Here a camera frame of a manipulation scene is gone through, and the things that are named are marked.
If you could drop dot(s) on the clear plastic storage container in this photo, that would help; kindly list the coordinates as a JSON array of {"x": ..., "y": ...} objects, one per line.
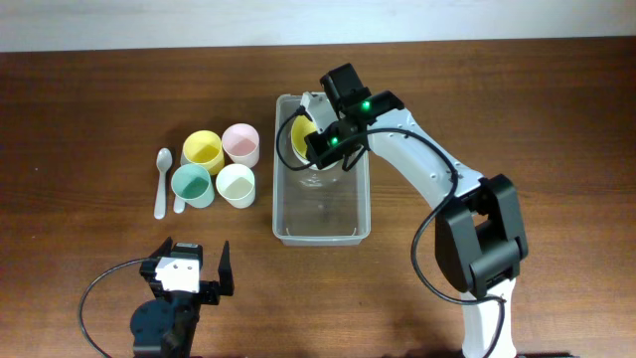
[{"x": 328, "y": 207}]

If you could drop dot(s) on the long white plastic spoon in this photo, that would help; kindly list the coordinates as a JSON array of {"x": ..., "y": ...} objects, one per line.
[{"x": 164, "y": 161}]

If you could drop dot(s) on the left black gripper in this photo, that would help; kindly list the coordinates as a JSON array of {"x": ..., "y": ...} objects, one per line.
[{"x": 211, "y": 288}]

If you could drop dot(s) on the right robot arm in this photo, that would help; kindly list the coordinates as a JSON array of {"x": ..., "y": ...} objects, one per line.
[{"x": 480, "y": 239}]

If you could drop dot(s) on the yellow plastic cup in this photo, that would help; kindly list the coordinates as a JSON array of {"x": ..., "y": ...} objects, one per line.
[{"x": 205, "y": 148}]

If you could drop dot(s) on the yellow plastic bowl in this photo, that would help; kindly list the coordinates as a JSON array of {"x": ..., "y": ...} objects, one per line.
[{"x": 301, "y": 127}]

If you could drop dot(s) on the white plastic bowl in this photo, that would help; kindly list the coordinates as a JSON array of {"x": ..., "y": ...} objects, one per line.
[{"x": 305, "y": 161}]

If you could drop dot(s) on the cream plastic cup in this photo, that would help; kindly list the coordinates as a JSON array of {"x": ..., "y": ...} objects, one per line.
[{"x": 236, "y": 184}]

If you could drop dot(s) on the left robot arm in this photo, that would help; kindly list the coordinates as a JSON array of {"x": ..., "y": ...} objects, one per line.
[{"x": 165, "y": 326}]

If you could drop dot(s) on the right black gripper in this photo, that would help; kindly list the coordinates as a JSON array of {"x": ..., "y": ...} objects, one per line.
[{"x": 316, "y": 148}]

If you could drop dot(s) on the short white plastic spoon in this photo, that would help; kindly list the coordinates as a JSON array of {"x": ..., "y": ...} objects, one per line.
[{"x": 178, "y": 205}]

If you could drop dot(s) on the pink plastic cup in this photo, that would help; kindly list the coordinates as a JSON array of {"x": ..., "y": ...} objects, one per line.
[{"x": 240, "y": 142}]

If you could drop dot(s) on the green plastic cup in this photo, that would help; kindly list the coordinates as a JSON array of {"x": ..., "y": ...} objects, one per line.
[{"x": 193, "y": 184}]

